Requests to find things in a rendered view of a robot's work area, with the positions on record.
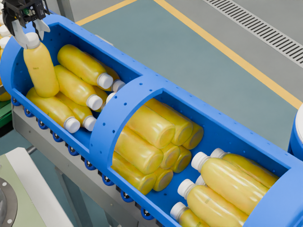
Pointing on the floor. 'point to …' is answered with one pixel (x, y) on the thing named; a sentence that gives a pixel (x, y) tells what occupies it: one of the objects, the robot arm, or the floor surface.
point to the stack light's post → (65, 9)
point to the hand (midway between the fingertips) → (30, 39)
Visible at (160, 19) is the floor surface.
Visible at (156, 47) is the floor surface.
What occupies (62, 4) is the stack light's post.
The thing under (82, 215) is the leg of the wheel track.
